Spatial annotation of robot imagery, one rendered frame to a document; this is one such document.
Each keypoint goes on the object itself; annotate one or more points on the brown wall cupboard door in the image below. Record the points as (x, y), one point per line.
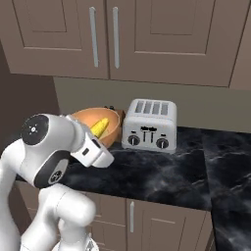
(49, 36)
(173, 39)

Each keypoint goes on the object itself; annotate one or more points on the silver four-slot toaster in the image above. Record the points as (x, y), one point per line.
(151, 126)

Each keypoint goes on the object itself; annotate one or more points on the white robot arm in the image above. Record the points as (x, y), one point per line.
(49, 153)

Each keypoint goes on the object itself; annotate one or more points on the brown base cupboard door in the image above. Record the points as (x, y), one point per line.
(166, 227)
(109, 219)

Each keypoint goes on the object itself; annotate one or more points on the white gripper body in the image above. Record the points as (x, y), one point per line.
(102, 158)

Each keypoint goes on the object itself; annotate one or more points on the yellow corn cob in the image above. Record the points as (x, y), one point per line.
(100, 127)

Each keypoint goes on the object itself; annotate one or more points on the brown bowl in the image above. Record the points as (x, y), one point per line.
(122, 117)

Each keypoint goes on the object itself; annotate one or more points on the brown corner wall cupboard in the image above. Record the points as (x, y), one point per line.
(242, 55)

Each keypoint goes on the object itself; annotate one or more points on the orange bowl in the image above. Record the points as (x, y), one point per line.
(111, 132)

